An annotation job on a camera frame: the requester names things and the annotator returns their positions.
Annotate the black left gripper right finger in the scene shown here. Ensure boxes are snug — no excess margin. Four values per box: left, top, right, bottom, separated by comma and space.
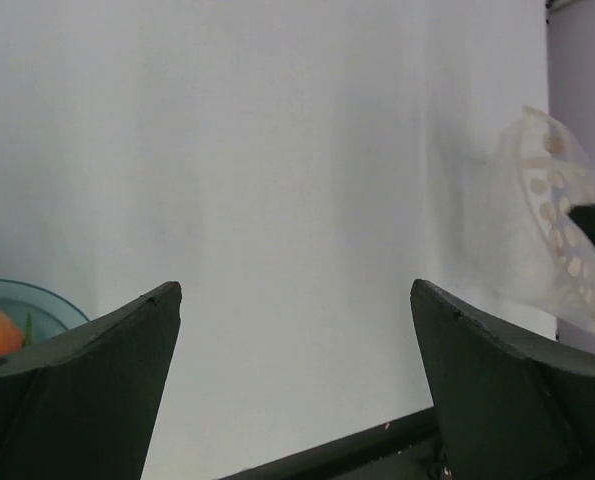
410, 279, 595, 479

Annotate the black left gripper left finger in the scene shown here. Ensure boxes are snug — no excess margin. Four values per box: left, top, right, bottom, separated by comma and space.
0, 281, 182, 480

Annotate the teal plastic container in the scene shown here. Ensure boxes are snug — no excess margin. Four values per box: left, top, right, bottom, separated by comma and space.
0, 278, 89, 342

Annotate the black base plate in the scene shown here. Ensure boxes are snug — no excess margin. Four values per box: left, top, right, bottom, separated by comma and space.
229, 408, 452, 480

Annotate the clear dotted zip top bag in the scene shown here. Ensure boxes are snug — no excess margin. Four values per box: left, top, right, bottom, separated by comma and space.
476, 105, 595, 334

